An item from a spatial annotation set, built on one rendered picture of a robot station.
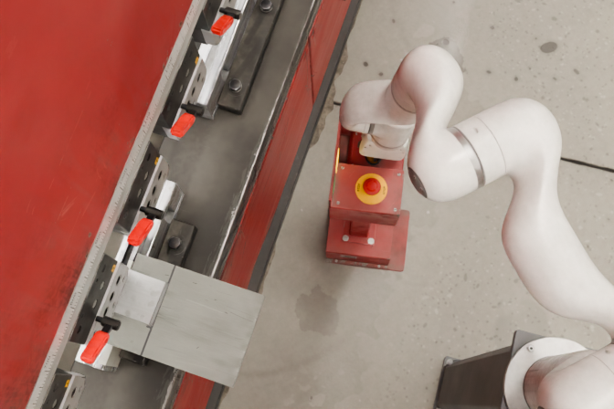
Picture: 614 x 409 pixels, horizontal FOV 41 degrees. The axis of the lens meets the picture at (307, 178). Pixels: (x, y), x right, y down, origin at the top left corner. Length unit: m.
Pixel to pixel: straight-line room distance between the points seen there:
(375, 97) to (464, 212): 1.18
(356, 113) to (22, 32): 0.79
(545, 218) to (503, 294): 1.45
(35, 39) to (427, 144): 0.56
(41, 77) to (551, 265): 0.71
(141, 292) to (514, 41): 1.71
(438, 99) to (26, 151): 0.59
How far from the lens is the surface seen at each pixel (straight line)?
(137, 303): 1.60
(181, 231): 1.70
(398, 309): 2.57
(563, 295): 1.19
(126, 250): 1.62
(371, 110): 1.52
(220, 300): 1.57
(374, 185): 1.80
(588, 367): 1.20
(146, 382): 1.71
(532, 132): 1.21
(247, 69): 1.79
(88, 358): 1.37
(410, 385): 2.56
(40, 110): 0.99
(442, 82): 1.23
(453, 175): 1.17
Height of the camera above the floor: 2.55
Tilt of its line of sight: 75 degrees down
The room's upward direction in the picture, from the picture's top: 7 degrees counter-clockwise
